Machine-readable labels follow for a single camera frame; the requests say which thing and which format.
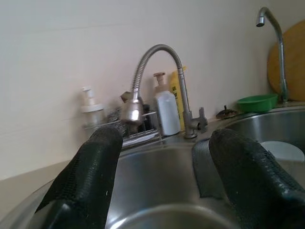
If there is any green plastic bowl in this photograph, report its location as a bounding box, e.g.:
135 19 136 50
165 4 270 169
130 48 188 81
236 94 279 113

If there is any white ceramic bowl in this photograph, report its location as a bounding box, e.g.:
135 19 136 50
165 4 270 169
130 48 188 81
261 141 305 163

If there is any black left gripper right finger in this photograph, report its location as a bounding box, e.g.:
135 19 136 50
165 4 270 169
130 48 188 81
209 128 305 229

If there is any stainless steel double sink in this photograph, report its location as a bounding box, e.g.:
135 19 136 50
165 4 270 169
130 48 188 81
0 106 305 229

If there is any steel wool scourer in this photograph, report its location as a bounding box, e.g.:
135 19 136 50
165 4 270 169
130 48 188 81
106 107 124 134

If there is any clear pump dispenser bottle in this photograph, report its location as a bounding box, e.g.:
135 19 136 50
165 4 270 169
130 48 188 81
80 87 105 127

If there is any white pump bottle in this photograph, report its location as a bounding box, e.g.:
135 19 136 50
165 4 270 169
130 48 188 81
152 72 181 136

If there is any yellow detergent bottle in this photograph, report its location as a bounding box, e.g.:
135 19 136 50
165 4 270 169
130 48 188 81
169 66 189 131

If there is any black sink strainer plug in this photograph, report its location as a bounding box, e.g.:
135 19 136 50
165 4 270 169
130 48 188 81
215 104 239 119

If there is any flexible hose steel faucet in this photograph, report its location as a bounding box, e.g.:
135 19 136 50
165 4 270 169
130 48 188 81
120 44 208 140

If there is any round wooden cutting board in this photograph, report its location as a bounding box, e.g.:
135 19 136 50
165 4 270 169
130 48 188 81
267 20 305 102

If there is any grey cloth strip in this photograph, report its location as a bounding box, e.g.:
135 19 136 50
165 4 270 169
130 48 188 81
192 138 224 200

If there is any slim curved steel faucet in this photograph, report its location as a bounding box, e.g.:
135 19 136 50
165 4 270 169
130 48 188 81
256 7 290 103

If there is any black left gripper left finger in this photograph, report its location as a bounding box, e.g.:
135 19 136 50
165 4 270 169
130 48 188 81
35 126 123 229

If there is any wire sink rack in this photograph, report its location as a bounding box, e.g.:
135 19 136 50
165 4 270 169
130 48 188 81
83 111 164 147

